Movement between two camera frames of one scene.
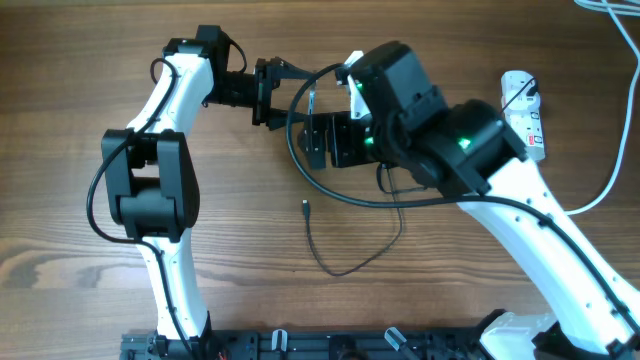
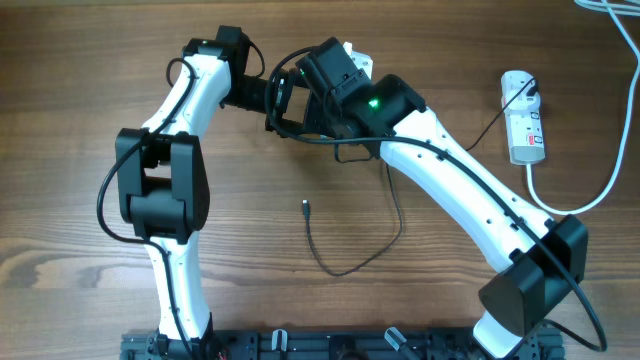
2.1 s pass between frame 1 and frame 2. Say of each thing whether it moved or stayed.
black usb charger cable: moved
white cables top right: stayed
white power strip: stayed
